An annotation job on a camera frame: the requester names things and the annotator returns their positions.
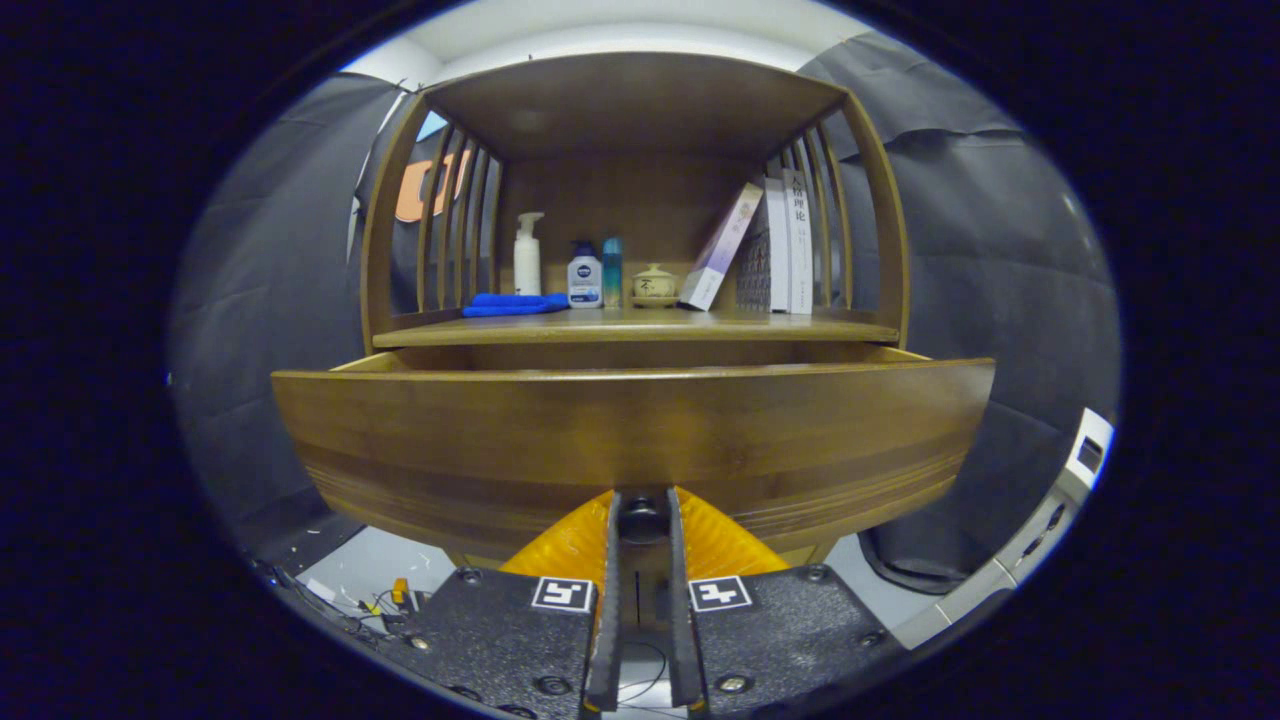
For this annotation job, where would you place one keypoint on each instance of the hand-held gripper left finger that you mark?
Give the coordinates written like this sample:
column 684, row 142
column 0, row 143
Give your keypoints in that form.
column 607, row 620

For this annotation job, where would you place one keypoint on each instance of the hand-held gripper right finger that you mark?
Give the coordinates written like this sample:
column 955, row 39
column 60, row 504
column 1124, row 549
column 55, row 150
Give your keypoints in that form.
column 682, row 620

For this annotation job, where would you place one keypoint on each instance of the wooden drawer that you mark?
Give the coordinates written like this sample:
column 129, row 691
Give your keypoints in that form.
column 500, row 450

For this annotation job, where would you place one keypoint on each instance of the wooden countertop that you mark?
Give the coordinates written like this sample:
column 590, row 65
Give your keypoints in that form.
column 640, row 325

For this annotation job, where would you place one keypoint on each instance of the wooden cabinet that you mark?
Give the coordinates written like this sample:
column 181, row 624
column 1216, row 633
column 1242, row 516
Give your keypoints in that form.
column 630, row 110

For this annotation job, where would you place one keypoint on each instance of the blue folded cloth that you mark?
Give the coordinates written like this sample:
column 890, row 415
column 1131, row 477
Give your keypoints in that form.
column 510, row 303

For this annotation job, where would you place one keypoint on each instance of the beige lidded tea cup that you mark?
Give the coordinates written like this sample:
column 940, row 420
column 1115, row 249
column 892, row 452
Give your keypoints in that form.
column 655, row 287

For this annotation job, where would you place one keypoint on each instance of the white bottle with blue cap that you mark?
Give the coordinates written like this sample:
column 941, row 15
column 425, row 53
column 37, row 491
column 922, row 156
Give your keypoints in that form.
column 585, row 280

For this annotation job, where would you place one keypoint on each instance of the slim teal bottle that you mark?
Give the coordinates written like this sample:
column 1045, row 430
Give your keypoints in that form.
column 612, row 275

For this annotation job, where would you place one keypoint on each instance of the dark patterned book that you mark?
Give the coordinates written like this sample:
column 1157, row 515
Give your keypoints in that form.
column 755, row 270

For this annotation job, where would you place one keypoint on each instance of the white pump bottle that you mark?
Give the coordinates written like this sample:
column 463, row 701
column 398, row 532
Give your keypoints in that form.
column 527, row 265

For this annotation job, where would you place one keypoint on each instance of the purple and white book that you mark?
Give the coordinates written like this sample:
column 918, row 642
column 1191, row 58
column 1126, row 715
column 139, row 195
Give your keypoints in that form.
column 722, row 245

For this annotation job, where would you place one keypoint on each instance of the white book with black lettering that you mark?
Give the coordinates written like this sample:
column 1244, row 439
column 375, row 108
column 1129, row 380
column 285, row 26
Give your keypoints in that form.
column 798, row 250

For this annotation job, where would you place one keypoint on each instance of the white appliance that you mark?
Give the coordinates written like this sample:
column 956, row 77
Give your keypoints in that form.
column 1075, row 470

